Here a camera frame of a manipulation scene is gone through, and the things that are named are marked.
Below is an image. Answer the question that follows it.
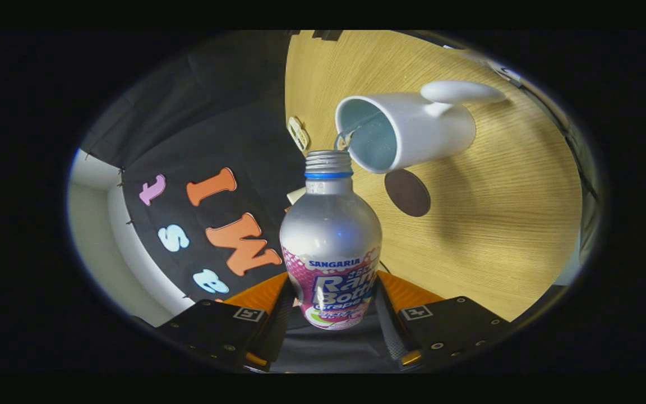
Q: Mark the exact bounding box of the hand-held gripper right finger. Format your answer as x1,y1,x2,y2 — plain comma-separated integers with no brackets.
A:
373,270,511,371

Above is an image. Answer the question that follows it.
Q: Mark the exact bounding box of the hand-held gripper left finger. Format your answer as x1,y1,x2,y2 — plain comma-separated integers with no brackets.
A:
158,272,296,372

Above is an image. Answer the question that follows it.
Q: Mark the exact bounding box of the silver juice bottle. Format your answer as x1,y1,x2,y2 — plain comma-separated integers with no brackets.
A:
279,150,383,330

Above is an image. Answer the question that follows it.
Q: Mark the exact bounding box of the brown round coaster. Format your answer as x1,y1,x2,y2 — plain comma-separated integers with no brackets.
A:
384,169,431,218

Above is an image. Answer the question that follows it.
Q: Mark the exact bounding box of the white cup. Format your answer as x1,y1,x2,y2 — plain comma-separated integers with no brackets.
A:
335,80,507,175

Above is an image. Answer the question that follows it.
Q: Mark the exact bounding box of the wooden table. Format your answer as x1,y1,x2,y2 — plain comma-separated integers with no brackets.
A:
285,31,583,322

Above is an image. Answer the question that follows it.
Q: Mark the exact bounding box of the white divided tray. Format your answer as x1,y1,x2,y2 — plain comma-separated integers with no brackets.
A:
288,116,311,152

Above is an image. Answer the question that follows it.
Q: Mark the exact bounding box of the black backdrop cloth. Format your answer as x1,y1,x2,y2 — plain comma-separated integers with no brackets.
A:
79,31,399,374

